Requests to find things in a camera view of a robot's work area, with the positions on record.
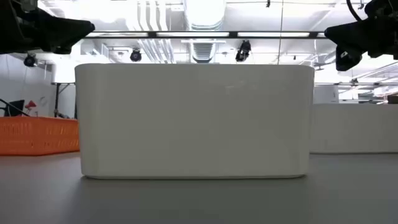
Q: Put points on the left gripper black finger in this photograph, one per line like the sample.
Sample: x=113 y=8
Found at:
x=73 y=39
x=77 y=25

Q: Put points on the black ceiling light bar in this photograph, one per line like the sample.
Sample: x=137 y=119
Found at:
x=233 y=34

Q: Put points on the grey table mat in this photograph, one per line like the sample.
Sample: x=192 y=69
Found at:
x=199 y=202

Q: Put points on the table with black legs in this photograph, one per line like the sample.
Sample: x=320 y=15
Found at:
x=57 y=99

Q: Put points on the ceiling air vent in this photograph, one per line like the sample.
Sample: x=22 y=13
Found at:
x=202 y=51

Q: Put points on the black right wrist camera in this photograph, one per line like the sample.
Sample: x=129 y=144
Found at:
x=382 y=7

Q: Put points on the black ceiling spotlight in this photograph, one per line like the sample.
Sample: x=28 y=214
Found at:
x=136 y=55
x=30 y=60
x=243 y=51

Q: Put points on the orange plastic basket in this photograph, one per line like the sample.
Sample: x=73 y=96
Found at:
x=37 y=137

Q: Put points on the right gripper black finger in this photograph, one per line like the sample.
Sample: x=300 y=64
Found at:
x=339 y=30
x=340 y=40

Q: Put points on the white plastic basket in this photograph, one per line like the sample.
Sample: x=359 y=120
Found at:
x=192 y=124

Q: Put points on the black monitor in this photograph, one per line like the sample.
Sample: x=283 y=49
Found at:
x=17 y=107

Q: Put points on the silver round ventilation duct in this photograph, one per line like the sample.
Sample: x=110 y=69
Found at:
x=205 y=14

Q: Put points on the red lamp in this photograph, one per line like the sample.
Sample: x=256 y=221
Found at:
x=30 y=105

